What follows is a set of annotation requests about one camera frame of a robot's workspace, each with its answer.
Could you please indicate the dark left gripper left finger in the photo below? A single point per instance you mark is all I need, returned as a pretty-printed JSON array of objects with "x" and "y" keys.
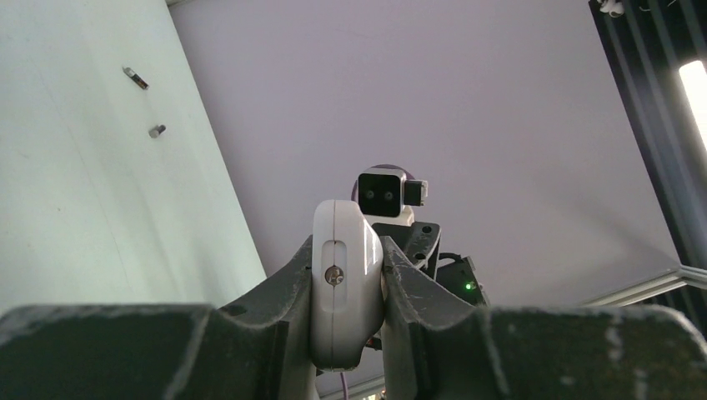
[{"x": 256, "y": 347}]

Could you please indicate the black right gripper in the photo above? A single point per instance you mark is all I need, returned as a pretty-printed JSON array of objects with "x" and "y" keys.
[{"x": 419, "y": 243}]

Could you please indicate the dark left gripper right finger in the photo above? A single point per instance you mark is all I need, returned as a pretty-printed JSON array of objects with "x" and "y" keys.
[{"x": 436, "y": 346}]

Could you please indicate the white remote control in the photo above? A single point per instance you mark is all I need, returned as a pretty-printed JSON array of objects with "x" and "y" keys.
[{"x": 347, "y": 303}]

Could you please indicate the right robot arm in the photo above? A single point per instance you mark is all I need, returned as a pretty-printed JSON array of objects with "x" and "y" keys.
[{"x": 456, "y": 274}]

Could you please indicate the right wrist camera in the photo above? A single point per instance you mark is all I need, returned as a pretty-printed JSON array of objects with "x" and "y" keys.
[{"x": 388, "y": 195}]

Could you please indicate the aluminium frame rail right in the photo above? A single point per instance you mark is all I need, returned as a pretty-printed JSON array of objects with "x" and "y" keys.
[{"x": 672, "y": 279}]

